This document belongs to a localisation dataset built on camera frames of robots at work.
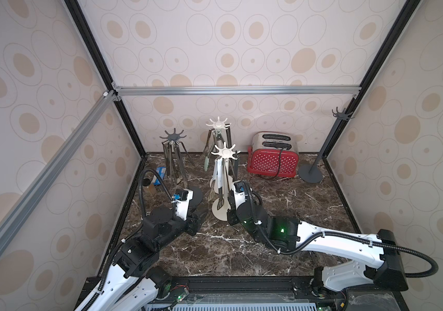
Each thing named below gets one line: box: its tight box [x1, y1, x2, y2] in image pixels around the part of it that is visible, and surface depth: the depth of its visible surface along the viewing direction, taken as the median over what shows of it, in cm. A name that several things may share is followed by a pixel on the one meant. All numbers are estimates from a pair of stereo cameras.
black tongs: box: [228, 152, 239, 183], surface depth 70 cm
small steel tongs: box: [212, 156, 223, 188], surface depth 67 cm
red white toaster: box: [246, 130, 300, 177], surface depth 102 cm
